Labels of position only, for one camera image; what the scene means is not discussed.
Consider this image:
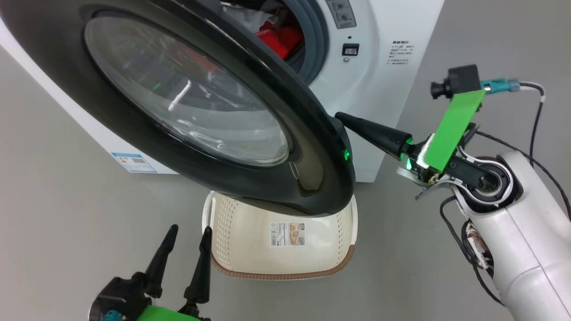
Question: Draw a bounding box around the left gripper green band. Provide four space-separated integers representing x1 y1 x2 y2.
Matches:
136 224 213 321

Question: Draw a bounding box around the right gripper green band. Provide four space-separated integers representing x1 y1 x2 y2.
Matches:
335 88 487 185

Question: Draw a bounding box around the black round glass washer door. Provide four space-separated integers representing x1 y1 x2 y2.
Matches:
0 0 356 218

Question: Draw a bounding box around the red garment with white trim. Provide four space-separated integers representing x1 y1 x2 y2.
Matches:
254 20 305 60

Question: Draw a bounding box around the cream perforated laundry basket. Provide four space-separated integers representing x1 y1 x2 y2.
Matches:
202 191 358 280

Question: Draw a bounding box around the white front-load washing machine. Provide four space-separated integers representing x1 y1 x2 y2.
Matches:
0 0 446 183

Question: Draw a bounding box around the basket product label sticker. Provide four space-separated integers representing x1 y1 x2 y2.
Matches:
269 222 306 247

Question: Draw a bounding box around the blue energy label sticker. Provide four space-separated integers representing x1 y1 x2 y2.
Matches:
112 152 157 173

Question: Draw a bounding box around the teal right camera connector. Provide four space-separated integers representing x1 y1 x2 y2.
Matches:
481 78 521 93

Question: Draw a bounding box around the black right camera cable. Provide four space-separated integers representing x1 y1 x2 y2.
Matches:
517 81 546 168

